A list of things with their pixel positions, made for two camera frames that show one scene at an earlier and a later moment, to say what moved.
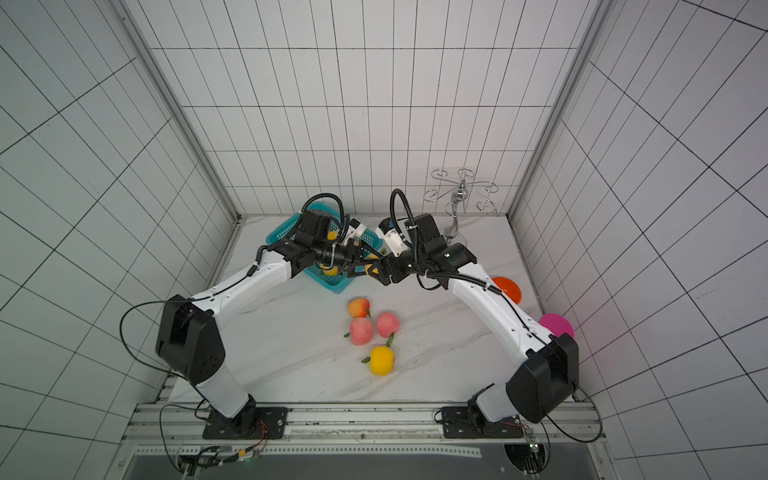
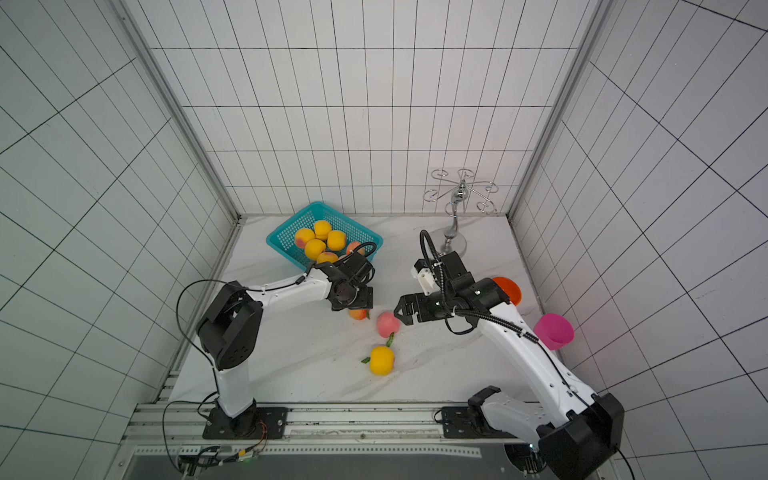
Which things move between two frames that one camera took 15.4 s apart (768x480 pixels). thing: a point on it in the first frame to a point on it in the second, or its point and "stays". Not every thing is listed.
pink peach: x=387 y=323 stays
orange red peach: x=359 y=307 stays
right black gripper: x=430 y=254 to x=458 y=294
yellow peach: x=382 y=360 stays
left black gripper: x=356 y=257 to x=365 y=300
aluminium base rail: x=566 y=432 stays
